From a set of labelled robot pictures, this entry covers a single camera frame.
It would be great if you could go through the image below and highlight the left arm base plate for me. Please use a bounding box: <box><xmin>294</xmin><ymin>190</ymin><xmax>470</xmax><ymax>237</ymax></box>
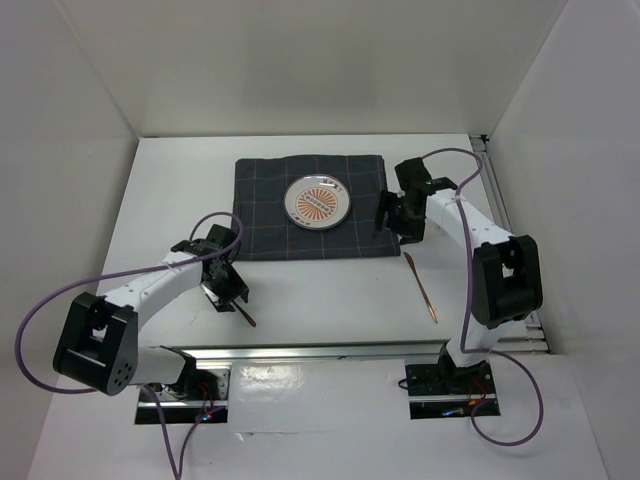
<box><xmin>135</xmin><ymin>364</ymin><xmax>231</xmax><ymax>425</ymax></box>

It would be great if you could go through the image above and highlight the front aluminium rail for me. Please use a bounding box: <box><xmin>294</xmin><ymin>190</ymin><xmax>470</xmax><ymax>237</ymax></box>
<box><xmin>77</xmin><ymin>338</ymin><xmax>551</xmax><ymax>364</ymax></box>

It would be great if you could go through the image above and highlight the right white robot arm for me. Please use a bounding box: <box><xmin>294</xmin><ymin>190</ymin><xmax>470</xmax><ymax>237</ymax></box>
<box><xmin>375</xmin><ymin>158</ymin><xmax>543</xmax><ymax>392</ymax></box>

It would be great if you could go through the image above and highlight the copper spoon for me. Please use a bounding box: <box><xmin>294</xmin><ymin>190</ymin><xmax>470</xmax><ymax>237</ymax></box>
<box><xmin>233</xmin><ymin>302</ymin><xmax>257</xmax><ymax>328</ymax></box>

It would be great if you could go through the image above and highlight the dark grey checked cloth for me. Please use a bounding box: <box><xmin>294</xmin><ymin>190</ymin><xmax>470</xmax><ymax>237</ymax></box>
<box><xmin>233</xmin><ymin>154</ymin><xmax>400</xmax><ymax>261</ymax></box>

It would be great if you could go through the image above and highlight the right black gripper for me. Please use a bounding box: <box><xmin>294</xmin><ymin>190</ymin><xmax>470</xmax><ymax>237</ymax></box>
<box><xmin>372</xmin><ymin>189</ymin><xmax>426</xmax><ymax>245</ymax></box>

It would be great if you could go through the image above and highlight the copper knife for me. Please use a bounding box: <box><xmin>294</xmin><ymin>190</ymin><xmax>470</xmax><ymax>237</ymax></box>
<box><xmin>403</xmin><ymin>252</ymin><xmax>438</xmax><ymax>324</ymax></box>

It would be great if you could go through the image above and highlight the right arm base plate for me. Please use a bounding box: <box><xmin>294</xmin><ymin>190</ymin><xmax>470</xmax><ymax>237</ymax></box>
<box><xmin>397</xmin><ymin>357</ymin><xmax>501</xmax><ymax>420</ymax></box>

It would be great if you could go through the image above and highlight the orange patterned plate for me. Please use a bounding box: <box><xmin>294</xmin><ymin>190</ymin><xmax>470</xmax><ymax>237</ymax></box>
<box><xmin>283</xmin><ymin>175</ymin><xmax>352</xmax><ymax>231</ymax></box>

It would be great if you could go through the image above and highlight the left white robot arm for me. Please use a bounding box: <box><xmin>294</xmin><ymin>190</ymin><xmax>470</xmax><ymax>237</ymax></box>
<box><xmin>53</xmin><ymin>224</ymin><xmax>249</xmax><ymax>399</ymax></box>

